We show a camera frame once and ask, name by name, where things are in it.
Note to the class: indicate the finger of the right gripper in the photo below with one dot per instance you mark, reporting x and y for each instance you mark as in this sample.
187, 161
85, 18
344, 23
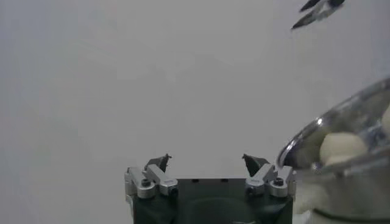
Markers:
320, 13
310, 4

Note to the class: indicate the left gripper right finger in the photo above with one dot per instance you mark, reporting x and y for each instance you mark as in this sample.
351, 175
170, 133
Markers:
259, 179

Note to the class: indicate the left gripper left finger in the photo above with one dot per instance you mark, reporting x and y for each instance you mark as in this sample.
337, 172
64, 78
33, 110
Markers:
158, 179

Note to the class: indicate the white steamed baozi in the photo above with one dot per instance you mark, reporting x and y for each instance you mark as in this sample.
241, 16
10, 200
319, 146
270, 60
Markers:
342, 147

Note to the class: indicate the perforated steel steamer basket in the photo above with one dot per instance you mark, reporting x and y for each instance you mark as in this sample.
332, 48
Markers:
350, 115

